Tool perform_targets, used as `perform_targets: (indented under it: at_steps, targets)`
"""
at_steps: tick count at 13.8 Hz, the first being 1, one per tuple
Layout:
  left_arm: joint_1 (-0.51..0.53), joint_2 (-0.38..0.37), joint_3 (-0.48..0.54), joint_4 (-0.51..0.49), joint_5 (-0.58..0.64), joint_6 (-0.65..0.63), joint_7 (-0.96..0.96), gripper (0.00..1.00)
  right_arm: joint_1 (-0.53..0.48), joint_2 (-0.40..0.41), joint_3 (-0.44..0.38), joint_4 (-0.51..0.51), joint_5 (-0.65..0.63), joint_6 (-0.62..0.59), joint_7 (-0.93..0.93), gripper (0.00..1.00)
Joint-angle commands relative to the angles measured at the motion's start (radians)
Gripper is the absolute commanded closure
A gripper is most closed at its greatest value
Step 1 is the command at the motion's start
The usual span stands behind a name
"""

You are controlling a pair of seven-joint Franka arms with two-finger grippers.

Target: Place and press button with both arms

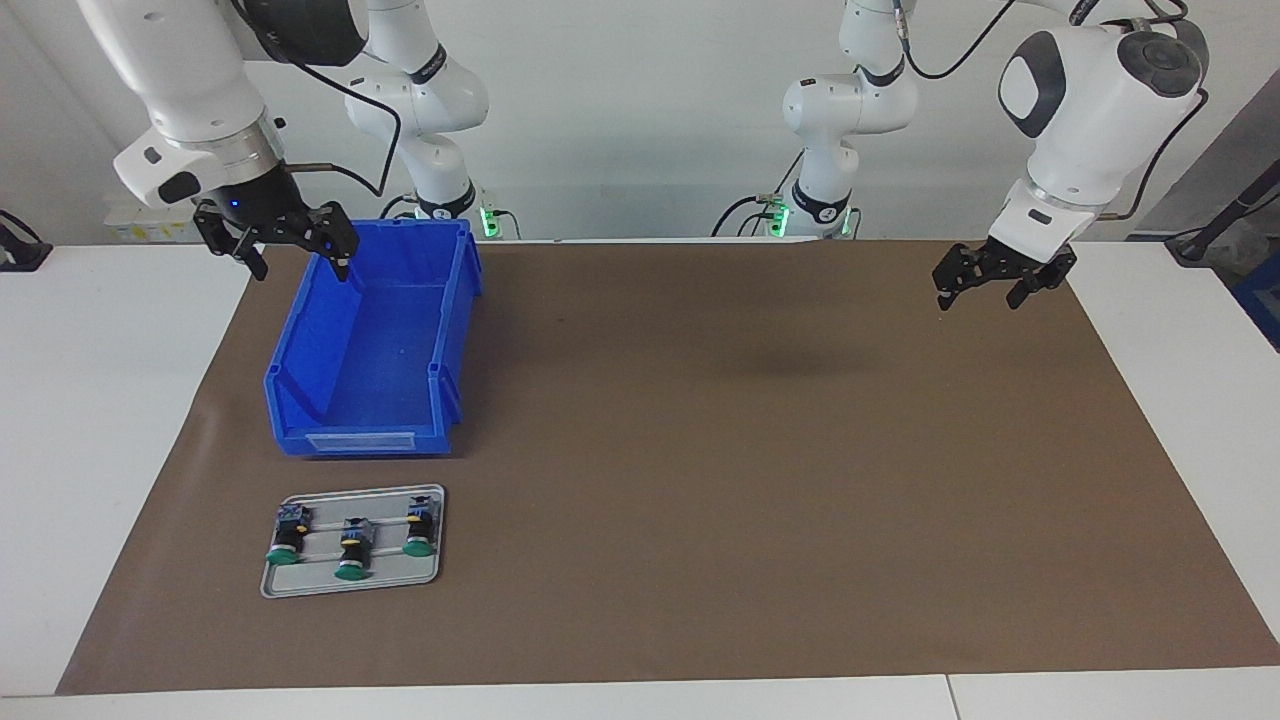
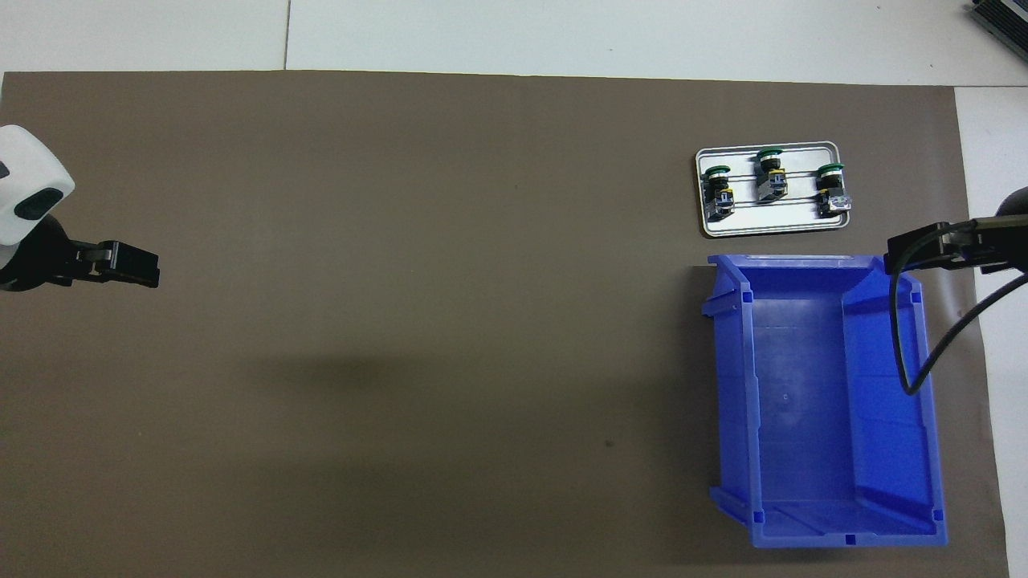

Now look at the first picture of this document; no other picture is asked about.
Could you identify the green pushbutton switch black block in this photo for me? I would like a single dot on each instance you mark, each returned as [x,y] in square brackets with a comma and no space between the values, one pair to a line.
[420,530]

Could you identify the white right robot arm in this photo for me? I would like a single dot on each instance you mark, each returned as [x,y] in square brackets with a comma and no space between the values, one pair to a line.
[190,90]

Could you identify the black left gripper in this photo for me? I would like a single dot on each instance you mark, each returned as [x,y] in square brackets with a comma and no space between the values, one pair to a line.
[1015,262]

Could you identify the white cardboard box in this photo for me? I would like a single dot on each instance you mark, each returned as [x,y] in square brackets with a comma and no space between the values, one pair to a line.
[150,228]

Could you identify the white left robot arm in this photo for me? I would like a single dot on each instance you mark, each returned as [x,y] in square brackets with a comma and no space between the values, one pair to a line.
[1090,110]

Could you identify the green lit left base connector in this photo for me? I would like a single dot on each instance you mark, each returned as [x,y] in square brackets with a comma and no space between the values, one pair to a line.
[778,220]

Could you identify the green pushbutton switch silver block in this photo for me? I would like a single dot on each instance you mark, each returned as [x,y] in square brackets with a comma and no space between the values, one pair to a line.
[290,540]

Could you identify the black stand with pole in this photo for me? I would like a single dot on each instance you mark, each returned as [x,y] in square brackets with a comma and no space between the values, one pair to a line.
[1195,250]

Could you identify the green lit base connector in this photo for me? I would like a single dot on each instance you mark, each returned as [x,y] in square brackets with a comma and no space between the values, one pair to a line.
[490,222]
[778,220]

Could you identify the green lit right base connector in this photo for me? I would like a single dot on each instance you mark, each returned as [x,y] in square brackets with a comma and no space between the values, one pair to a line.
[490,222]

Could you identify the brown table mat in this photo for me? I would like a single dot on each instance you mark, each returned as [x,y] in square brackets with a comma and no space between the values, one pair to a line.
[700,500]

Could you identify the blue plastic storage bin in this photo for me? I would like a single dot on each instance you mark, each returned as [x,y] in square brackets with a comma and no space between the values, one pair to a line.
[380,350]

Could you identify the grey metal tray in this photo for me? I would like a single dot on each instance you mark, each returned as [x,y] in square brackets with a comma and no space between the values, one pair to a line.
[400,573]

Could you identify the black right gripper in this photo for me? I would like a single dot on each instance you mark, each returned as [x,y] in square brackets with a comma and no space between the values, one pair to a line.
[255,200]

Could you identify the black table clamp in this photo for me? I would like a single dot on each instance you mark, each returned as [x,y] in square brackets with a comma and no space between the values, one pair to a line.
[25,255]

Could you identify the blue crate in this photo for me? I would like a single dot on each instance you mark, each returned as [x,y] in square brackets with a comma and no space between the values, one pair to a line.
[1262,300]

